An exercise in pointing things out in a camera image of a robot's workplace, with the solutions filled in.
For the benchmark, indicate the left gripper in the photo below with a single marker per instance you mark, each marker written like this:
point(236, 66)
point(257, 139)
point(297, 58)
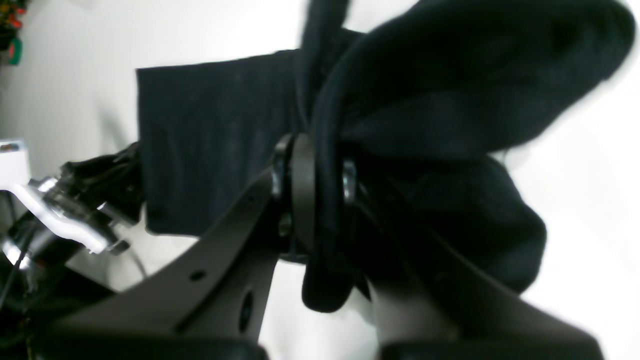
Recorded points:
point(98, 192)

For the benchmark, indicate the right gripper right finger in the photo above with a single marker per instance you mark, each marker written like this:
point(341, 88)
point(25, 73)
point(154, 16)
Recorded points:
point(430, 302)

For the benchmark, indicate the black T-shirt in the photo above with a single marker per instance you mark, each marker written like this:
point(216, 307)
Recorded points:
point(423, 99)

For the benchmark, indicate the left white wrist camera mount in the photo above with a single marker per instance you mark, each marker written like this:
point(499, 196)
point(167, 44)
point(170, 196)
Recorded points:
point(56, 215)

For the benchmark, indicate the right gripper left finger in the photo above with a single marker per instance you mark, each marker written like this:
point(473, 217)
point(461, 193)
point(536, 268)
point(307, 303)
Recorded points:
point(209, 303)

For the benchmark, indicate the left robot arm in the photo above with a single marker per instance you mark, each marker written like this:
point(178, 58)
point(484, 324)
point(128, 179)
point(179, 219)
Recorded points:
point(32, 299)

